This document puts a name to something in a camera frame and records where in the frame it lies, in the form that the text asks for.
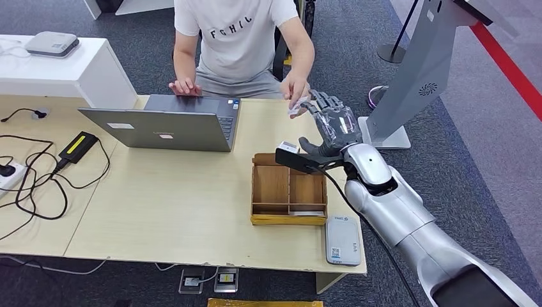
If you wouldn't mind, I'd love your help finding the person's left hand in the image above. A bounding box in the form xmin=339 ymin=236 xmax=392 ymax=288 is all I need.
xmin=279 ymin=75 xmax=311 ymax=120

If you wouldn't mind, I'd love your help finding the person's right hand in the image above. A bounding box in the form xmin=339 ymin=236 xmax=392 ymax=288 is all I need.
xmin=168 ymin=77 xmax=203 ymax=97

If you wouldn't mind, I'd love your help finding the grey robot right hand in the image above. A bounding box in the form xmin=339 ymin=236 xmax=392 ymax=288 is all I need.
xmin=298 ymin=90 xmax=364 ymax=157

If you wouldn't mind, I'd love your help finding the white ID card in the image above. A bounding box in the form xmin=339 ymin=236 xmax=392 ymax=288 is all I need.
xmin=287 ymin=96 xmax=310 ymax=116

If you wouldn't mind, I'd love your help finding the wooden compartment box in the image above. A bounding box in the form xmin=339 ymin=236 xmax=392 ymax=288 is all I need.
xmin=251 ymin=152 xmax=329 ymax=226

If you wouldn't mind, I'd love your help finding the grey card reader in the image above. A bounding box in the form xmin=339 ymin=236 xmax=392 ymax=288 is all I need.
xmin=325 ymin=215 xmax=362 ymax=267

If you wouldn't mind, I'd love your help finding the person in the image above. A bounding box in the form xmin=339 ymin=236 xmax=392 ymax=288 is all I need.
xmin=168 ymin=0 xmax=316 ymax=120

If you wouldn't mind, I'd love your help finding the purple round base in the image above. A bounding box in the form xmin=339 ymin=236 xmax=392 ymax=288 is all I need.
xmin=367 ymin=84 xmax=389 ymax=110

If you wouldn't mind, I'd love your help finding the grey laptop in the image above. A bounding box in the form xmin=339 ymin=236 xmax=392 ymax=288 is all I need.
xmin=78 ymin=93 xmax=242 ymax=154

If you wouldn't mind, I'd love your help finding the black metal stand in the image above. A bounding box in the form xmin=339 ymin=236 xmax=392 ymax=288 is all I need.
xmin=292 ymin=0 xmax=316 ymax=39

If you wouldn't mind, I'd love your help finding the white furniture base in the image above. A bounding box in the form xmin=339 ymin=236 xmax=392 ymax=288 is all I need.
xmin=83 ymin=0 xmax=174 ymax=20

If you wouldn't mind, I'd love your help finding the white cabinet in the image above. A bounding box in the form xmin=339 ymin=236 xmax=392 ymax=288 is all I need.
xmin=0 ymin=35 xmax=139 ymax=110

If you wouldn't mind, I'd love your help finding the grey kiosk stand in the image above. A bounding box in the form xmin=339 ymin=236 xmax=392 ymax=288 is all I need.
xmin=357 ymin=0 xmax=521 ymax=151

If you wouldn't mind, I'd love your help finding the black power adapter yellow label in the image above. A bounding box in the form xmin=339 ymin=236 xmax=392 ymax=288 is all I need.
xmin=58 ymin=131 xmax=100 ymax=164

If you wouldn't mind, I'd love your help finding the grey flat device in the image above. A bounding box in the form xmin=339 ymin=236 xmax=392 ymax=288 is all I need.
xmin=24 ymin=31 xmax=81 ymax=58

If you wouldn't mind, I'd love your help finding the beige desk leg panel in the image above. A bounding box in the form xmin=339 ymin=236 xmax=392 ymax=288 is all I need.
xmin=315 ymin=271 xmax=348 ymax=295

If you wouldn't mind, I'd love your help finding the floor socket with yellow label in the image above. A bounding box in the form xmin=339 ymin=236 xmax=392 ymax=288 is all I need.
xmin=213 ymin=267 xmax=240 ymax=294

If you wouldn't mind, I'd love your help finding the yellow orange floor tape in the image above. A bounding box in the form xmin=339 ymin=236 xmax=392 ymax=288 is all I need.
xmin=207 ymin=298 xmax=325 ymax=307

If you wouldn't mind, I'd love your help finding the white power strip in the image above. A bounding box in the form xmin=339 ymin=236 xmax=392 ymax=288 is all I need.
xmin=0 ymin=161 xmax=27 ymax=198

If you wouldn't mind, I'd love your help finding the floor socket with white plug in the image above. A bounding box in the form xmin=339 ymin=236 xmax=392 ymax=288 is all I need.
xmin=178 ymin=267 xmax=206 ymax=295

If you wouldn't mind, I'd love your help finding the black stanchion post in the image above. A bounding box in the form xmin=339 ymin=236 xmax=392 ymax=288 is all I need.
xmin=376 ymin=0 xmax=421 ymax=65

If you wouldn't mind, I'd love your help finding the thin black adapter cable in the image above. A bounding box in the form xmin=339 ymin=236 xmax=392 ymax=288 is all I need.
xmin=0 ymin=138 xmax=111 ymax=242

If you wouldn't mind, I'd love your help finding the black cable with plug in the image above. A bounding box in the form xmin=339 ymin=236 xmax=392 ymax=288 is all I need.
xmin=1 ymin=107 xmax=47 ymax=123

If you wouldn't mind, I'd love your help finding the thick black power cable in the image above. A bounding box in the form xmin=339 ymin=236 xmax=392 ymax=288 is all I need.
xmin=0 ymin=134 xmax=68 ymax=221

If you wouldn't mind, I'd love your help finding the white floor cable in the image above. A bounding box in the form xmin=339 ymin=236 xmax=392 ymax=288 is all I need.
xmin=0 ymin=253 xmax=111 ymax=276

